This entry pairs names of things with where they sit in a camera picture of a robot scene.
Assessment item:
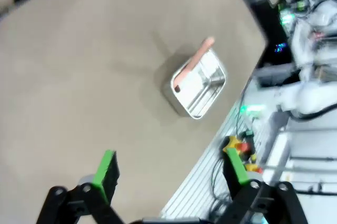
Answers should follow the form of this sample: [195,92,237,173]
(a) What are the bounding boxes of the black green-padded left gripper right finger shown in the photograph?
[215,147,309,224]

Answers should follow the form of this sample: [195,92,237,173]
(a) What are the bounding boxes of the yellow red emergency stop button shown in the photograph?
[244,161,264,175]
[223,135,257,162]

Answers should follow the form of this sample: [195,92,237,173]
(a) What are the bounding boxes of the square metal container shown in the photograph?
[161,49,227,120]

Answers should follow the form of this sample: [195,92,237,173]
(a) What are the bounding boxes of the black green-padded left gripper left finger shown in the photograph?
[35,149,125,224]

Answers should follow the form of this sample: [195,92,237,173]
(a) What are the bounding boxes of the grooved aluminium base plate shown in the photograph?
[160,76,290,224]

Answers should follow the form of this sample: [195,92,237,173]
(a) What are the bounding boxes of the pink-handled lint roller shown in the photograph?
[172,37,215,104]

